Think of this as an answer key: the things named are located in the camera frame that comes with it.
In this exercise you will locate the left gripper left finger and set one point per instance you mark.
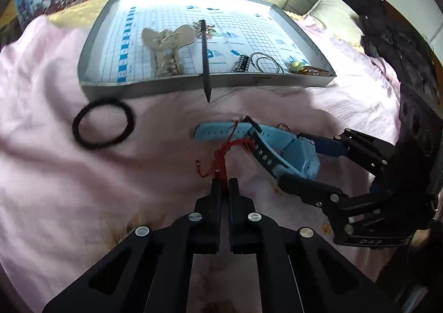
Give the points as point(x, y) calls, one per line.
point(206, 231)

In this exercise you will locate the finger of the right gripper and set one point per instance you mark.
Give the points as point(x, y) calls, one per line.
point(310, 192)
point(333, 147)

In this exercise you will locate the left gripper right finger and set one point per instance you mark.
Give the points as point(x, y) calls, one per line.
point(243, 233)

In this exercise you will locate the light blue smartwatch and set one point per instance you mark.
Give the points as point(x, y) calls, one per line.
point(279, 152)

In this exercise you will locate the green yellow bead charm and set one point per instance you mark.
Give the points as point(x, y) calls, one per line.
point(297, 66)

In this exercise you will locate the thin metal bangle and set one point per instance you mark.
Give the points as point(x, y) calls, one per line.
point(254, 56)
point(266, 64)

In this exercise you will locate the black hair stick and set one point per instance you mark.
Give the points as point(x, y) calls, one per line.
point(206, 66)

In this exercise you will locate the beige hair claw clip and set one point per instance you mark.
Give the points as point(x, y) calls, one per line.
point(164, 48)

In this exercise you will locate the pastel charm jewelry cluster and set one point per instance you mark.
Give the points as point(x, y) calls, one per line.
point(209, 30)

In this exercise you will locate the black clothes pile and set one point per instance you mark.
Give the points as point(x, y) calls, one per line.
point(388, 36)

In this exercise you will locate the white pillow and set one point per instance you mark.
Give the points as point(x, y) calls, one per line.
point(337, 17)

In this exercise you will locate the pink bed sheet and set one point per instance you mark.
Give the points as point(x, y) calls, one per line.
point(64, 207)

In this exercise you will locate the silver grid-lined tray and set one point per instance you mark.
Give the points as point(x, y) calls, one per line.
point(114, 61)

